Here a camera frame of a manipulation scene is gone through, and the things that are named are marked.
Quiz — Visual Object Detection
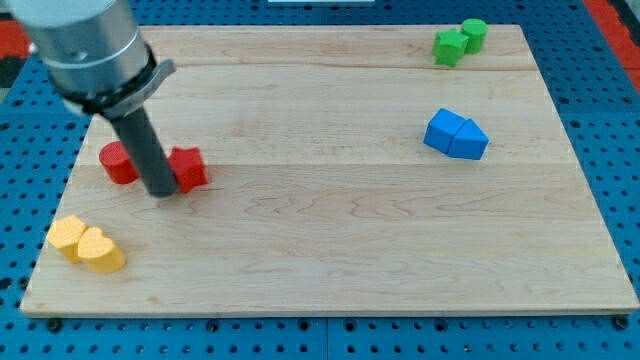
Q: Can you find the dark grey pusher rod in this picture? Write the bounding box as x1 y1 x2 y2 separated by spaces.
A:
110 107 178 197

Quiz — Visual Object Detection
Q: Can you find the red cylinder block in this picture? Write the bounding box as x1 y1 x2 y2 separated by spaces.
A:
99 141 139 185

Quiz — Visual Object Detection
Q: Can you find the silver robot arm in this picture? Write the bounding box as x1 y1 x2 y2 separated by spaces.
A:
5 0 178 198

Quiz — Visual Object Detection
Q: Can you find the red star block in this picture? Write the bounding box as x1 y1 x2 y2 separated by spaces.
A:
168 147 209 194

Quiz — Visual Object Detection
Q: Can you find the green star block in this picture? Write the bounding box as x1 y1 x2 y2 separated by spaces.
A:
432 28 469 67

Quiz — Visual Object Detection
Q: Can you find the yellow heart block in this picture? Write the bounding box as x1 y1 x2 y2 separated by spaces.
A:
77 227 126 274

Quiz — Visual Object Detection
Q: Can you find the yellow hexagon block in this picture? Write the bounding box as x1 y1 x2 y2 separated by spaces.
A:
46 215 88 264

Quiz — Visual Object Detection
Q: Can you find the wooden board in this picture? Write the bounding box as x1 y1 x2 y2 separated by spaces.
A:
21 25 639 318

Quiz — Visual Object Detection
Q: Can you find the blue cube block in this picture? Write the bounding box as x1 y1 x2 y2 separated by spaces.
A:
423 108 466 154

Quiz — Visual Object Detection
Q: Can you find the blue triangle block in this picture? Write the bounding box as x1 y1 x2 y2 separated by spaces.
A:
447 119 489 160

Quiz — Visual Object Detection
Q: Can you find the green cylinder block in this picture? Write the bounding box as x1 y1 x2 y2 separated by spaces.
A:
461 18 489 54

